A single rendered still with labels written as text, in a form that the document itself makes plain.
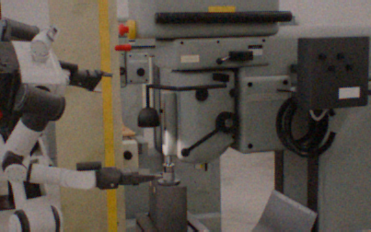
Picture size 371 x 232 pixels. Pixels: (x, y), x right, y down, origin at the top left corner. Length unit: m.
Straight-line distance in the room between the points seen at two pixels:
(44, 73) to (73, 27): 1.45
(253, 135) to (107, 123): 1.86
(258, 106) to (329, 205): 0.43
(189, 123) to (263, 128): 0.25
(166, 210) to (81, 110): 1.49
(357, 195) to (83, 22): 2.11
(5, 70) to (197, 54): 0.71
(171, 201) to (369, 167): 0.75
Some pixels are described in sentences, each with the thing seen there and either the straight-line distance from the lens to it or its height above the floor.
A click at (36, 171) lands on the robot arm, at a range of 2.07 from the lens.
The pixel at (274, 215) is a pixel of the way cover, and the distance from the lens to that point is 2.12.
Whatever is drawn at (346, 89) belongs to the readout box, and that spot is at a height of 1.57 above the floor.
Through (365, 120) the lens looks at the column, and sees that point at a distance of 1.92.
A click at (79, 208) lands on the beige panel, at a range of 3.61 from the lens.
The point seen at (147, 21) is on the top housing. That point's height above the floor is 1.78.
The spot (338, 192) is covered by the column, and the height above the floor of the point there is 1.19.
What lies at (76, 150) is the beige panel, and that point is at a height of 1.02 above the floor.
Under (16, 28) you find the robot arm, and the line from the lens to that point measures 2.22.
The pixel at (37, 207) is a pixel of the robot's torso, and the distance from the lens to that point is 2.23.
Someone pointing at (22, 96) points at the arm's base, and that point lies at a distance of 1.88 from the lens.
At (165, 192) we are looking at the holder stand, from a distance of 2.12.
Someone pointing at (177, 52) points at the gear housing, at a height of 1.68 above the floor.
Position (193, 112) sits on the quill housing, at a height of 1.49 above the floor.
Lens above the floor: 1.74
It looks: 9 degrees down
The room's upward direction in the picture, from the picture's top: 1 degrees counter-clockwise
